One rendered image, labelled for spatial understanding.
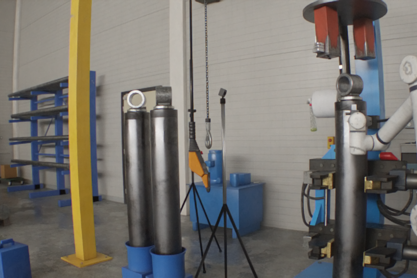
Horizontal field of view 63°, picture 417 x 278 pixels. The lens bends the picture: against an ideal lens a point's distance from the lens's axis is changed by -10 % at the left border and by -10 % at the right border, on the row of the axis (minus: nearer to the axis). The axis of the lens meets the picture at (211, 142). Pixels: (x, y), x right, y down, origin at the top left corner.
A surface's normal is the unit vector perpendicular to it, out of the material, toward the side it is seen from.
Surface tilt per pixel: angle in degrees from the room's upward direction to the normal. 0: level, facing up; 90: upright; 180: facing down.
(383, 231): 90
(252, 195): 90
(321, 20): 90
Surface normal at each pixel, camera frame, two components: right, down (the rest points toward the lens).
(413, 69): -0.96, 0.00
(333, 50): 0.48, 0.01
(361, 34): -0.88, 0.03
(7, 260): 0.88, -0.01
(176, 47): -0.63, 0.03
